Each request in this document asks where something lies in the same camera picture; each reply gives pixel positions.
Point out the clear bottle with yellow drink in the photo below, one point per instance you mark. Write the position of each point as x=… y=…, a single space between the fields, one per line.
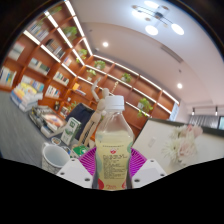
x=114 y=143

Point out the white and pink flower bouquet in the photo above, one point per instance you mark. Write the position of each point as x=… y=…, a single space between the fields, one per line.
x=183 y=143

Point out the dark blue chair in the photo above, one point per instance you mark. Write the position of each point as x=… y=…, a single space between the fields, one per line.
x=83 y=115

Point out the white mug with grey pattern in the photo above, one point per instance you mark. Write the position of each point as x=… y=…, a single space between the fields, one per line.
x=53 y=158

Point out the green tissue box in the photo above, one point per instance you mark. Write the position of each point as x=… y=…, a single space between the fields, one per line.
x=80 y=150

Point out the wooden artist mannequin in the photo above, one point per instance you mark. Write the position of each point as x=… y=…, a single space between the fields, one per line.
x=93 y=120

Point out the grey curtain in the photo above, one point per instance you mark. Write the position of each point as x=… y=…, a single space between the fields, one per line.
x=203 y=120

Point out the recessed ceiling light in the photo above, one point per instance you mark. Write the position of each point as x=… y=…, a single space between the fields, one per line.
x=179 y=85
x=105 y=44

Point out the ceiling air vent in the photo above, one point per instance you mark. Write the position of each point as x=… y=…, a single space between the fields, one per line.
x=171 y=54

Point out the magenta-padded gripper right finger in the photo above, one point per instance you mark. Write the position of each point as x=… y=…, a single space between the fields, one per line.
x=149 y=171

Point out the branched ceiling lamp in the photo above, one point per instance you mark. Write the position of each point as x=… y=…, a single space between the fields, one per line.
x=156 y=16

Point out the white and green carton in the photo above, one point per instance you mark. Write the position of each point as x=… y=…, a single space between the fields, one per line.
x=70 y=130

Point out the wooden shelf unit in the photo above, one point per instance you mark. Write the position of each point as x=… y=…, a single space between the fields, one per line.
x=43 y=66

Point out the small white wall switch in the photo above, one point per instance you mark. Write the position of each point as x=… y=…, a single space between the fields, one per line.
x=152 y=141

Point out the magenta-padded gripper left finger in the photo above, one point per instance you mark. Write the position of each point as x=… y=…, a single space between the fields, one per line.
x=76 y=171

